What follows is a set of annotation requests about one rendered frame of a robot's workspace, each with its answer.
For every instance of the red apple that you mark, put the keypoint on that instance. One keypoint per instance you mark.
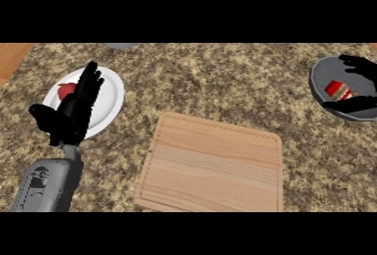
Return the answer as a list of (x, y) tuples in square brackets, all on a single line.
[(67, 91)]

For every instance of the wooden cutting board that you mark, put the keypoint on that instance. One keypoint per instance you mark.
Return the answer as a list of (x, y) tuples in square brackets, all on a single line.
[(216, 166)]

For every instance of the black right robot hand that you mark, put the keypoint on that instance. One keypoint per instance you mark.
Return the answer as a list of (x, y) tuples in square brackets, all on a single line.
[(364, 68)]

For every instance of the white round plate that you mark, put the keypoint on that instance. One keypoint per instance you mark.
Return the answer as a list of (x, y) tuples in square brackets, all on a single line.
[(108, 99)]

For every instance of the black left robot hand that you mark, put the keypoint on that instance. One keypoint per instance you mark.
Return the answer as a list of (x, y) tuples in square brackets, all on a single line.
[(74, 113)]

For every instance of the grey round object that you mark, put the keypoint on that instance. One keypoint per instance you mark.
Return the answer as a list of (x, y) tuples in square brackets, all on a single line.
[(120, 45)]

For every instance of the red cupcake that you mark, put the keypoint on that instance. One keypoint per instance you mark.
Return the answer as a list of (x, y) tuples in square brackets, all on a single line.
[(339, 90)]

